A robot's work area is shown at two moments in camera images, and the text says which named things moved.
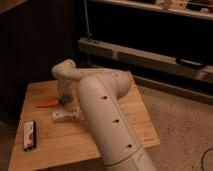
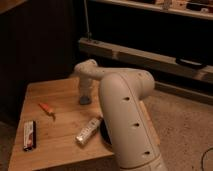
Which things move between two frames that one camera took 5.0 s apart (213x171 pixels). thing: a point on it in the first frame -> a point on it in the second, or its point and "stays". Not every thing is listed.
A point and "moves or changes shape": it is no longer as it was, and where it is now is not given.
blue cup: [65, 98] moves or changes shape
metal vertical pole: [89, 33] stays
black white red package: [29, 135] stays
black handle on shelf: [190, 63] stays
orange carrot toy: [50, 103] -> [48, 110]
